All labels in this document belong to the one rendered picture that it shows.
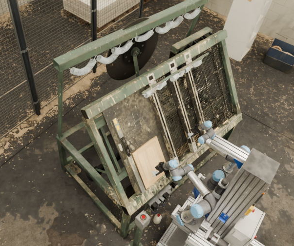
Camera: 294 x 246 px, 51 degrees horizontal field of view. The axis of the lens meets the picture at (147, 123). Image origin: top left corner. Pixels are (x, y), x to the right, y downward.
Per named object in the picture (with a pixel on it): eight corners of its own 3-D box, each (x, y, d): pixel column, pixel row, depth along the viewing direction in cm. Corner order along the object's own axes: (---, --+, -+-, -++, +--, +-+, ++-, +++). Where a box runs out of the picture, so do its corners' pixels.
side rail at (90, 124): (120, 204, 342) (126, 208, 333) (81, 117, 298) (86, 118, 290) (124, 201, 345) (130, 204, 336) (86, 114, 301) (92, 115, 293)
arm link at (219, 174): (208, 179, 341) (211, 173, 331) (215, 173, 348) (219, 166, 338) (216, 187, 337) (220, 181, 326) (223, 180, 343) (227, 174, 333)
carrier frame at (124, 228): (123, 239, 402) (128, 213, 338) (61, 168, 456) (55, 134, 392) (223, 149, 513) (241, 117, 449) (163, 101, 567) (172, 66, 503)
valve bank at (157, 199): (151, 219, 364) (154, 210, 346) (143, 210, 370) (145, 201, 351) (179, 193, 390) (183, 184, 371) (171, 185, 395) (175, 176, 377)
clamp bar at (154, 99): (171, 166, 376) (185, 171, 358) (140, 76, 329) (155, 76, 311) (177, 162, 381) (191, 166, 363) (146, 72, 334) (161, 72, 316)
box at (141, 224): (141, 231, 336) (143, 225, 322) (134, 223, 340) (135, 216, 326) (149, 224, 342) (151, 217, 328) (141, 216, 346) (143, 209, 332)
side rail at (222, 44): (231, 113, 449) (237, 114, 441) (214, 40, 406) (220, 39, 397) (234, 111, 453) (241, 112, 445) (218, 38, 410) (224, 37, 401)
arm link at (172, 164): (173, 169, 283) (170, 160, 284) (167, 171, 292) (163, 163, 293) (179, 166, 287) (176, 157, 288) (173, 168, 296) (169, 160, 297)
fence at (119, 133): (140, 193, 350) (142, 194, 347) (110, 119, 312) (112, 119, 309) (143, 190, 352) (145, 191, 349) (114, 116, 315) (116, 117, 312)
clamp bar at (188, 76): (201, 141, 406) (216, 144, 388) (177, 55, 359) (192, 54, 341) (206, 137, 411) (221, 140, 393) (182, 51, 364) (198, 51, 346)
